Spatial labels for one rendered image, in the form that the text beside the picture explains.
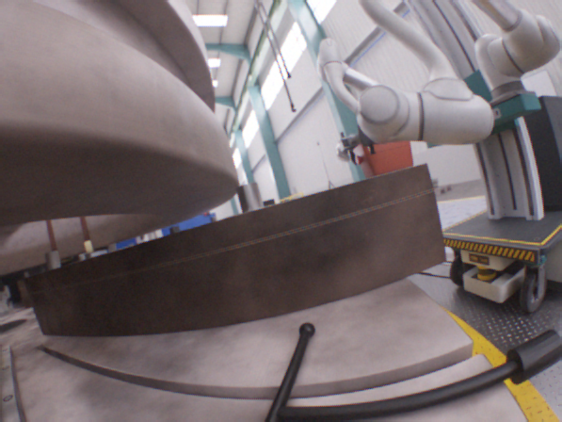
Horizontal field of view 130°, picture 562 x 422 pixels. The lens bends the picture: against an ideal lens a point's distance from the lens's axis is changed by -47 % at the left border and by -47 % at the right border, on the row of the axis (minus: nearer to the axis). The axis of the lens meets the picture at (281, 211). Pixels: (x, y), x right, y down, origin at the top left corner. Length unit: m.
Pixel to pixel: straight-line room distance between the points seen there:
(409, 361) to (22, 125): 0.74
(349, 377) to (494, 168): 1.20
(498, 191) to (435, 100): 0.99
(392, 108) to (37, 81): 0.56
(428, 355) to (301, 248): 0.51
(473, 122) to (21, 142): 0.72
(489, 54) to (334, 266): 0.98
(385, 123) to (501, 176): 1.05
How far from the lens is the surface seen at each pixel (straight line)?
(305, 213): 0.80
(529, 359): 0.47
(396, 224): 0.88
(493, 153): 1.42
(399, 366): 0.54
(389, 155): 0.89
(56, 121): 0.42
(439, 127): 0.49
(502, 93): 1.06
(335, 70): 1.34
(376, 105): 0.44
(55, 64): 0.47
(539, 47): 1.00
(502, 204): 1.45
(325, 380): 0.54
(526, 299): 1.12
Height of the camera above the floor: 0.67
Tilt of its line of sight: 1 degrees down
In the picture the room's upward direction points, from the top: 16 degrees counter-clockwise
